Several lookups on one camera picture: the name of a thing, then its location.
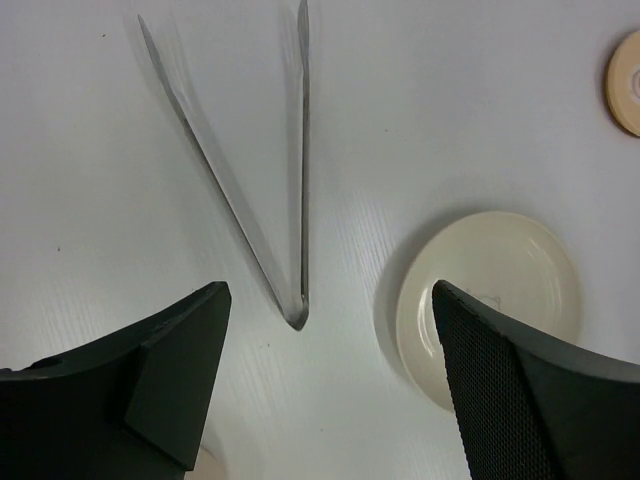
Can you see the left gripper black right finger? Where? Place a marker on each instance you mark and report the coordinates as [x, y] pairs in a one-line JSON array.
[[529, 405]]

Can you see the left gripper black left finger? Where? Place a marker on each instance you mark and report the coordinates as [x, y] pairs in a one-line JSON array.
[[130, 405]]

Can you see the metal serving tongs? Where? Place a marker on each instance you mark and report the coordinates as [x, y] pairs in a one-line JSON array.
[[290, 293]]

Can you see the beige lunch box lid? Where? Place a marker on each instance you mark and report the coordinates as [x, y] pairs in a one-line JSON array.
[[621, 84]]

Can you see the beige round plate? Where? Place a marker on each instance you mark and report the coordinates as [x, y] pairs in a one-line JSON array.
[[509, 262]]

